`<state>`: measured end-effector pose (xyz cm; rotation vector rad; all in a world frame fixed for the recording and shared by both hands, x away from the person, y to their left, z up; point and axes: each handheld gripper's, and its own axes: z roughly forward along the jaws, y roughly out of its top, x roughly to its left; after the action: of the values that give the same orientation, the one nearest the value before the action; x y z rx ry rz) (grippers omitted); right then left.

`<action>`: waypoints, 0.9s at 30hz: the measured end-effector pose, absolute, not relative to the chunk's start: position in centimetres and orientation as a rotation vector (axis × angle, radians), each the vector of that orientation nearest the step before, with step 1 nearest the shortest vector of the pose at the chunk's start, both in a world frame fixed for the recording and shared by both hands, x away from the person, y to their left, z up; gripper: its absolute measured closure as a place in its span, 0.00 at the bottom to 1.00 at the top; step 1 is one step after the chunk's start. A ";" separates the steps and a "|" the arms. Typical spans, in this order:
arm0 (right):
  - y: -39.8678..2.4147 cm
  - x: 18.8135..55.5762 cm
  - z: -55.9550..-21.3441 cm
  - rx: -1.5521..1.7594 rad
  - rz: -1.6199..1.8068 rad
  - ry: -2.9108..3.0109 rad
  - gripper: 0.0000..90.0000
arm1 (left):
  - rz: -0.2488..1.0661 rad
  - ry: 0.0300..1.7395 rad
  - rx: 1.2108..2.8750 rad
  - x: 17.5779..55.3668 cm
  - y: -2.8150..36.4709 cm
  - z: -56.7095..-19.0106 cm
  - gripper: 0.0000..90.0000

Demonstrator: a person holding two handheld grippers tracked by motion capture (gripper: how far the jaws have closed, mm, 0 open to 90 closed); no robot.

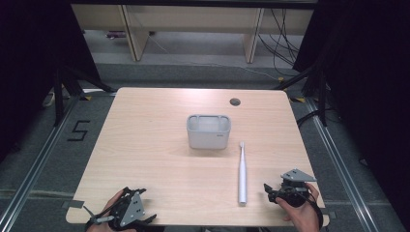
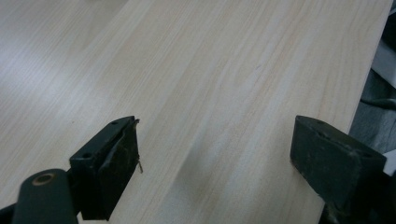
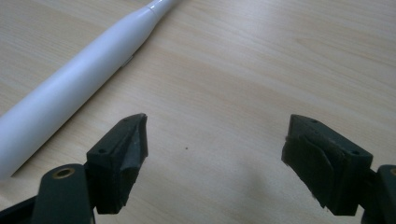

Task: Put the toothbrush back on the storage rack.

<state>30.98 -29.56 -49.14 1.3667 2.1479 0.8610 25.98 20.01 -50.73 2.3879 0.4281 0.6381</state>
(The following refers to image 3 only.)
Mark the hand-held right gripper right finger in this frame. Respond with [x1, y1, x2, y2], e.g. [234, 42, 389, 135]
[281, 114, 374, 217]

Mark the white electric toothbrush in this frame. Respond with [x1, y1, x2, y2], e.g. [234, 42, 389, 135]
[0, 0, 182, 181]

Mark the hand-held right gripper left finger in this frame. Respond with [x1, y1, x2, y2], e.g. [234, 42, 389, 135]
[86, 113, 149, 216]

